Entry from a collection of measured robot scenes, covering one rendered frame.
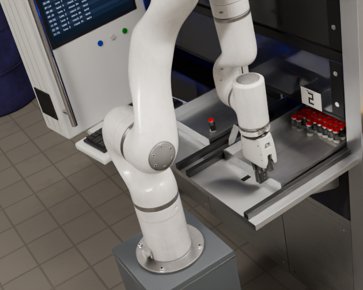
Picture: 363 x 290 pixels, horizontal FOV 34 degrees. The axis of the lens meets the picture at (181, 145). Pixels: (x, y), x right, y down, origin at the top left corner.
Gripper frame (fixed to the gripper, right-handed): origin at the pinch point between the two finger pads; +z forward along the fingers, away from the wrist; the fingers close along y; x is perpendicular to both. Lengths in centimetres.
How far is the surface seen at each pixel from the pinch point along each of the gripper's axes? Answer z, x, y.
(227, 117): 3.9, -17.0, 38.7
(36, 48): -28, 26, 86
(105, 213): 92, 6, 137
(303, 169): 1.0, -10.8, -6.0
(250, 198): 4.3, 5.9, -1.4
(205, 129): 4.0, -7.2, 38.2
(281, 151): 3.9, -15.4, 9.0
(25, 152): 92, 15, 235
